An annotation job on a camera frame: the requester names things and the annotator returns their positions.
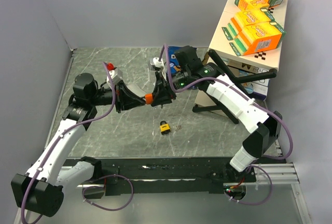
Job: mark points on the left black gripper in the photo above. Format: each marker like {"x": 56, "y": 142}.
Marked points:
{"x": 125, "y": 98}

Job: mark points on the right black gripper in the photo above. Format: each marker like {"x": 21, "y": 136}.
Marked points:
{"x": 162, "y": 88}

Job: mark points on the orange black small padlock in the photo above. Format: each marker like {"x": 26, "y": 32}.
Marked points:
{"x": 149, "y": 98}

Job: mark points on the yellow padlock black shackle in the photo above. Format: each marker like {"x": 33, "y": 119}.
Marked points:
{"x": 164, "y": 128}

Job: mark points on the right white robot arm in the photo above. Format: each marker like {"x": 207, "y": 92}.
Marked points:
{"x": 217, "y": 81}

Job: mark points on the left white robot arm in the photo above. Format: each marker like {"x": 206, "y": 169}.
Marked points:
{"x": 43, "y": 187}

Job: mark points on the blue Doritos chip bag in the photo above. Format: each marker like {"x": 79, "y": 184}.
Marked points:
{"x": 172, "y": 60}

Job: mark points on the black folding stand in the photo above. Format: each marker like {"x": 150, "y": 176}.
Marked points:
{"x": 223, "y": 69}

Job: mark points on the yellow sponge pack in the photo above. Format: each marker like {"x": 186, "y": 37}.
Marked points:
{"x": 243, "y": 19}
{"x": 258, "y": 37}

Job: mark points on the white shelf board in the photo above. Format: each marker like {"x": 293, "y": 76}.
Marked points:
{"x": 266, "y": 59}

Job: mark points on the front yellow sponge pack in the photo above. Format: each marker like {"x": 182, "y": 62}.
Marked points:
{"x": 258, "y": 37}

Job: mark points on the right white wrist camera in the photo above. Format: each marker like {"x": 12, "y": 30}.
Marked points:
{"x": 157, "y": 64}

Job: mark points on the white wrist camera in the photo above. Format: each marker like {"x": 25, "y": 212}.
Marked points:
{"x": 157, "y": 64}
{"x": 115, "y": 73}

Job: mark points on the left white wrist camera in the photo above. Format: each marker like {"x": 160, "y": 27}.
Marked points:
{"x": 115, "y": 73}

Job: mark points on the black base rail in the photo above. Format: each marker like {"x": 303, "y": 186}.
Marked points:
{"x": 168, "y": 175}

